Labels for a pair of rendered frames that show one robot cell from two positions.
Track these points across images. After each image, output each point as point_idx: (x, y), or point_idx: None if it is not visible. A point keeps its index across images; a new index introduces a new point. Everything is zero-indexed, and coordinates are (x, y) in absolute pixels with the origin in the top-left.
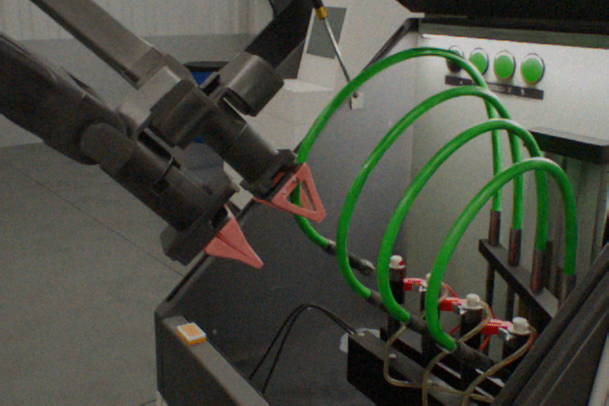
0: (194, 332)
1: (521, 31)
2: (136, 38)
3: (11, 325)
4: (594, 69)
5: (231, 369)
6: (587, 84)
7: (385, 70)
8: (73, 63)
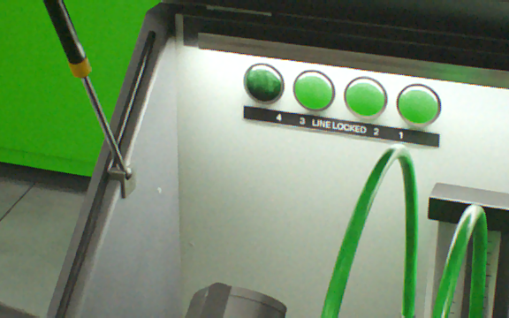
0: None
1: (413, 62)
2: (17, 316)
3: None
4: None
5: None
6: None
7: (150, 115)
8: None
